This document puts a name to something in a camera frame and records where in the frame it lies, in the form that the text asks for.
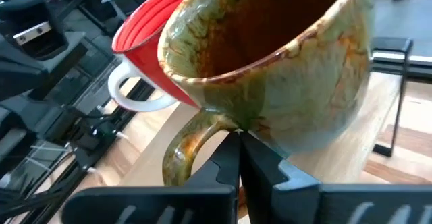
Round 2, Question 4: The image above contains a black aluminium table frame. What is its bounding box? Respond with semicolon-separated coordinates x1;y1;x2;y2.
20;78;156;224

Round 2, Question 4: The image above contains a green glazed ceramic mug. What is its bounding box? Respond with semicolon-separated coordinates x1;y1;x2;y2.
157;0;375;188

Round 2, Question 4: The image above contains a pink cup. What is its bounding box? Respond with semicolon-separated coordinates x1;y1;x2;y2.
107;0;200;113

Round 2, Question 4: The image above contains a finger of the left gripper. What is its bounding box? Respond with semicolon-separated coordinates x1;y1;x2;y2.
0;31;89;101

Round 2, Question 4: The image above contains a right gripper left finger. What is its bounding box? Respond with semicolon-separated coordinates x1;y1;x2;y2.
62;131;241;224

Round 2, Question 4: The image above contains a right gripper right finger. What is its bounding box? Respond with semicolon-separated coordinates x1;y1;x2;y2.
240;131;432;224

